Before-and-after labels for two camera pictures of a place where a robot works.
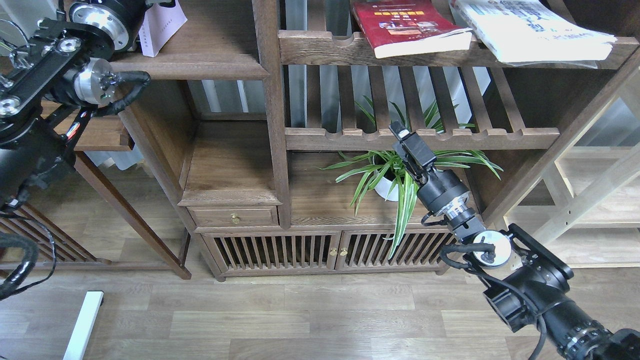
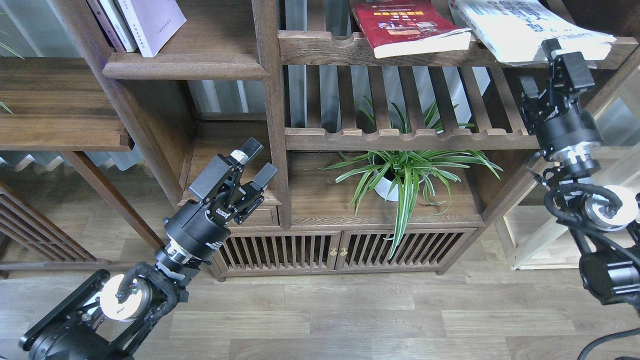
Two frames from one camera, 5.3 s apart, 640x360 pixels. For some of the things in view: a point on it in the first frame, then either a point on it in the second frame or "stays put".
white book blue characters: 534,33 stays put
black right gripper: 441,187 → 557,118
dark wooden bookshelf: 306,138 stays put
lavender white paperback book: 159,23 stays put
